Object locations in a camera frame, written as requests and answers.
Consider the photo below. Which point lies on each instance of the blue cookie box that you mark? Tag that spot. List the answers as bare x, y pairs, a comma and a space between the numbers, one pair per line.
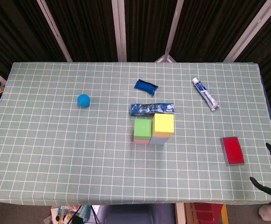
147, 107

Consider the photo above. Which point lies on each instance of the dark brown curtain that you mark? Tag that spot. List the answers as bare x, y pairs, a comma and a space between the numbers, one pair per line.
91, 23

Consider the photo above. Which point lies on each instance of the blue ball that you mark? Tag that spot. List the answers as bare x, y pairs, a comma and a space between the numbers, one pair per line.
83, 100

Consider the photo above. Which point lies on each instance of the flat red box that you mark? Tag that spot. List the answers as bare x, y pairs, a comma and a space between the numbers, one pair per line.
233, 150

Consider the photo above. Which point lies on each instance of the white blue toothpaste tube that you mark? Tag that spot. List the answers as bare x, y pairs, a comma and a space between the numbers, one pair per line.
205, 94

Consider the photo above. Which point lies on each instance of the white table leg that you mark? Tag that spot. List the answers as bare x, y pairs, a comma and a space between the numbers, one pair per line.
180, 213

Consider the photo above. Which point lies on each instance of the red plastic bin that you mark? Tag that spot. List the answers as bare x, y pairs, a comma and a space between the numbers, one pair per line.
208, 211

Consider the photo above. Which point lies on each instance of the white frame foot bracket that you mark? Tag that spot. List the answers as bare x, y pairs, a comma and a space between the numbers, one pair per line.
166, 59

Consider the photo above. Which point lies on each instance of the yellow foam cube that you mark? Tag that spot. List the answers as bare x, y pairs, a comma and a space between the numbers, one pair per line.
163, 123

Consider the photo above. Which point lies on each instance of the green white checked tablecloth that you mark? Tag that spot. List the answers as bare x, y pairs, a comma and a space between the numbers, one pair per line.
56, 151

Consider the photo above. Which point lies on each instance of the colourful printed package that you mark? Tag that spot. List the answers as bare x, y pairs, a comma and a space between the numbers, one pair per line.
65, 211

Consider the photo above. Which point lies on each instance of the dark blue soft pouch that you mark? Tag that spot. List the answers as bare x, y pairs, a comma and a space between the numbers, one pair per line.
146, 86

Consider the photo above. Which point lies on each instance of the dark blue chair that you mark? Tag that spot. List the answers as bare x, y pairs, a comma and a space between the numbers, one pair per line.
135, 214

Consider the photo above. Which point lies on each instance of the green foam cube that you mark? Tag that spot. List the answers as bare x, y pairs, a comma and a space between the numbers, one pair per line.
143, 128

